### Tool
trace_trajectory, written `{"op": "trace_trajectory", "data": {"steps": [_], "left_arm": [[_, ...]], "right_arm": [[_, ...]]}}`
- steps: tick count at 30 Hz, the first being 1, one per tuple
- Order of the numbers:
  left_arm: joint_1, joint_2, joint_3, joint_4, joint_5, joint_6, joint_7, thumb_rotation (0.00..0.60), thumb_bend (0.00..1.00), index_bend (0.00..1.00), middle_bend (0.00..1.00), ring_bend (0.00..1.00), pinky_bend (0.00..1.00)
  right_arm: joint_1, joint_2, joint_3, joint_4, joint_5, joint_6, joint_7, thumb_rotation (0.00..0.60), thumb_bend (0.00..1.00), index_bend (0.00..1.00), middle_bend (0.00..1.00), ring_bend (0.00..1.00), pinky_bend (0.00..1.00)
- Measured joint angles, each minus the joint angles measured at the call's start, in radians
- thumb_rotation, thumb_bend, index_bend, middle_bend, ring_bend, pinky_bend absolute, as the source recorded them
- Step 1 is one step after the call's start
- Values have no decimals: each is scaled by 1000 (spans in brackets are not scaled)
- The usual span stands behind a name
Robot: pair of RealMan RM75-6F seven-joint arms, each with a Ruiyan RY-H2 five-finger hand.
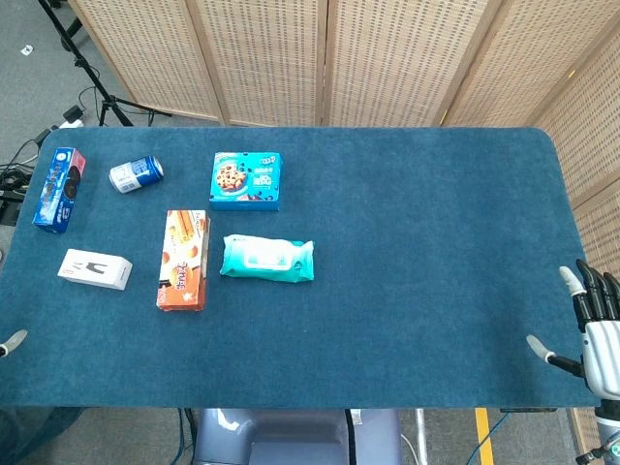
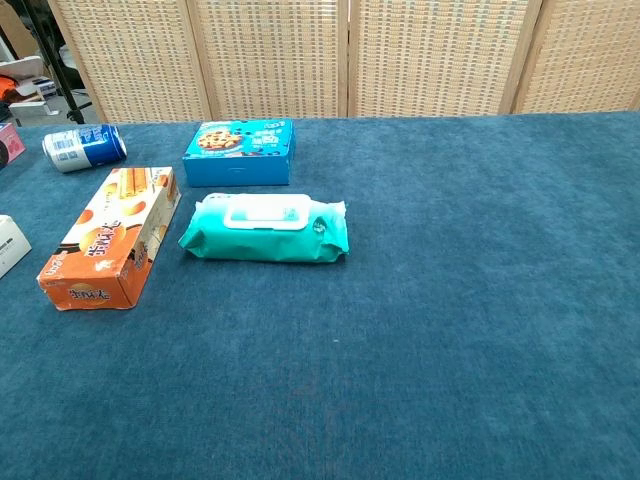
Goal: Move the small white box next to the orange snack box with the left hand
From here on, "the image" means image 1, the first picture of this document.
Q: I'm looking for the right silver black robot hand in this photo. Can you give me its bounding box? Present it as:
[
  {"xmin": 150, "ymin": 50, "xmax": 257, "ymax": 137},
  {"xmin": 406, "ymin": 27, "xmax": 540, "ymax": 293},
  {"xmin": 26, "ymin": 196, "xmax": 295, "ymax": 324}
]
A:
[{"xmin": 526, "ymin": 260, "xmax": 620, "ymax": 401}]

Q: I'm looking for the black tripod stand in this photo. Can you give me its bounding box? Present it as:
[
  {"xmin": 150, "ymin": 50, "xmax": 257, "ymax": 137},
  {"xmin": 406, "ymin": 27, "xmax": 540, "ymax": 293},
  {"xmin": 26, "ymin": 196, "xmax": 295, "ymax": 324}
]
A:
[{"xmin": 37, "ymin": 0, "xmax": 173, "ymax": 128}]

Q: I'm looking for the blue chocolate chip cookie box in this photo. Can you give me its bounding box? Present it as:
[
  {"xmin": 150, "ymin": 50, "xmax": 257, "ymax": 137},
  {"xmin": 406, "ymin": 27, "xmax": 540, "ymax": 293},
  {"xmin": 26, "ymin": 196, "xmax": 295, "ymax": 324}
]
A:
[{"xmin": 208, "ymin": 151, "xmax": 282, "ymax": 212}]

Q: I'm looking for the teal wet wipes pack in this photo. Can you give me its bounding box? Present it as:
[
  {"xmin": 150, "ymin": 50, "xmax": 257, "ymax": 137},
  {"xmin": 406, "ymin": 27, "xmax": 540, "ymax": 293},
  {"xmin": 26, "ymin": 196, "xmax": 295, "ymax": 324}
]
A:
[{"xmin": 219, "ymin": 233, "xmax": 316, "ymax": 284}]

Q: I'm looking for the blue Oreo cookie box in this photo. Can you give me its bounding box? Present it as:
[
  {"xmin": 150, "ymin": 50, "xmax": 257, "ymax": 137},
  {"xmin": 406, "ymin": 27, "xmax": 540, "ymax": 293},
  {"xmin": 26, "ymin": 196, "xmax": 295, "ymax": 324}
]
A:
[{"xmin": 31, "ymin": 146, "xmax": 88, "ymax": 234}]

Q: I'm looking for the woven wooden folding screen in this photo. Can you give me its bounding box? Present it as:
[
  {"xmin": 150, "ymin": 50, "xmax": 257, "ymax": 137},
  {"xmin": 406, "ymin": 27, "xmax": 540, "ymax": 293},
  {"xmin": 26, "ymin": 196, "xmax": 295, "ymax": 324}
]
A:
[{"xmin": 67, "ymin": 0, "xmax": 620, "ymax": 465}]

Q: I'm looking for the white table leg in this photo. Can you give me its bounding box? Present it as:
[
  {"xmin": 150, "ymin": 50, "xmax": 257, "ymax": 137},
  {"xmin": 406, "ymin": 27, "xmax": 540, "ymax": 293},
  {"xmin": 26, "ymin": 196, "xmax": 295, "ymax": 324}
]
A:
[{"xmin": 414, "ymin": 409, "xmax": 430, "ymax": 465}]

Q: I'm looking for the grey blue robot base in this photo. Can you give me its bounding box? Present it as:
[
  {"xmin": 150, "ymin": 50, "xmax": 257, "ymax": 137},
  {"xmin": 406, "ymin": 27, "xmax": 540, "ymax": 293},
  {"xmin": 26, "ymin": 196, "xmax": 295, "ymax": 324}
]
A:
[{"xmin": 192, "ymin": 408, "xmax": 404, "ymax": 465}]

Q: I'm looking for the orange wafer biscuit box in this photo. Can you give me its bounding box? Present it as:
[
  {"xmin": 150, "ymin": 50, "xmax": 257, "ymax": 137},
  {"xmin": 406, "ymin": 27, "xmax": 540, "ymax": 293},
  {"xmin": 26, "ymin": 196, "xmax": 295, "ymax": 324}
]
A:
[{"xmin": 155, "ymin": 208, "xmax": 212, "ymax": 312}]

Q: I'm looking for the blue table mat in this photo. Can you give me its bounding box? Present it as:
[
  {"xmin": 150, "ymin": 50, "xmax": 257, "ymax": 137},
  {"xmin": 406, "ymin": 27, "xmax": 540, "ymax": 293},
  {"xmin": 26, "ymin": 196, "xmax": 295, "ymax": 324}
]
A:
[{"xmin": 0, "ymin": 125, "xmax": 602, "ymax": 411}]

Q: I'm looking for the blue white drink can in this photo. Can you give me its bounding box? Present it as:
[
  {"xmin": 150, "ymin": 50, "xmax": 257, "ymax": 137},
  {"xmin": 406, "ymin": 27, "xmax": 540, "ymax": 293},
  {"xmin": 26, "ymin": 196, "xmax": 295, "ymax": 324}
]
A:
[{"xmin": 108, "ymin": 155, "xmax": 165, "ymax": 194}]

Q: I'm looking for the blue cable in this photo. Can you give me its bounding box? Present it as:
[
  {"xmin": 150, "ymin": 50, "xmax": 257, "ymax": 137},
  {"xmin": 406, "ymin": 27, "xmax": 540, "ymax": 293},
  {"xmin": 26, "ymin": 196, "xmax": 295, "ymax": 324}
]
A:
[{"xmin": 465, "ymin": 411, "xmax": 511, "ymax": 465}]

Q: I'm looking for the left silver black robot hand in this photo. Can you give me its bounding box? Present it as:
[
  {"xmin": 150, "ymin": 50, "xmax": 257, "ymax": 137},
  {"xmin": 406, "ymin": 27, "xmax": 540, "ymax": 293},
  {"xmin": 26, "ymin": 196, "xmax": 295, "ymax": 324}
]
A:
[{"xmin": 0, "ymin": 329, "xmax": 29, "ymax": 358}]

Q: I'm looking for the white power strip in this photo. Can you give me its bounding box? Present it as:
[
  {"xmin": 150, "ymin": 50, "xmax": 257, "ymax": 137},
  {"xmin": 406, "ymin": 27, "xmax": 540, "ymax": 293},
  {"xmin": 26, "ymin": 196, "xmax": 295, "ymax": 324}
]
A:
[{"xmin": 56, "ymin": 105, "xmax": 87, "ymax": 130}]

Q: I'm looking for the black cable bundle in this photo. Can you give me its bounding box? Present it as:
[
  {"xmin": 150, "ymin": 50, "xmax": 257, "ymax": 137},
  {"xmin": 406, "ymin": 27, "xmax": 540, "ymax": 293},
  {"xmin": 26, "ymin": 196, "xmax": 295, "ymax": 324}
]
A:
[{"xmin": 0, "ymin": 126, "xmax": 54, "ymax": 229}]

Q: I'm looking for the small white box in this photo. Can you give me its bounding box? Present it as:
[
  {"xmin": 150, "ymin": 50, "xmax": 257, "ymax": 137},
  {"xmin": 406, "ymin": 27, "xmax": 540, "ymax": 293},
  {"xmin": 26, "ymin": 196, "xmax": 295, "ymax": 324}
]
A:
[{"xmin": 56, "ymin": 248, "xmax": 134, "ymax": 291}]

